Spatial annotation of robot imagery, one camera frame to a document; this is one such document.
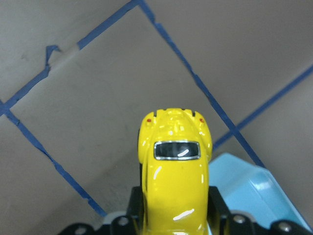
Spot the yellow beetle toy car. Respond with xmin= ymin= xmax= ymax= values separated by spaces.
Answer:
xmin=137 ymin=108 xmax=213 ymax=235

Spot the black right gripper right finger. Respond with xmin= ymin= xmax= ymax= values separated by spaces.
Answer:
xmin=207 ymin=186 xmax=313 ymax=235

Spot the light blue plastic bin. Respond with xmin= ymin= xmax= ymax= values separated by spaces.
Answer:
xmin=209 ymin=153 xmax=312 ymax=231

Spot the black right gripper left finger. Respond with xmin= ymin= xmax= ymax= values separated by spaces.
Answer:
xmin=59 ymin=186 xmax=144 ymax=235

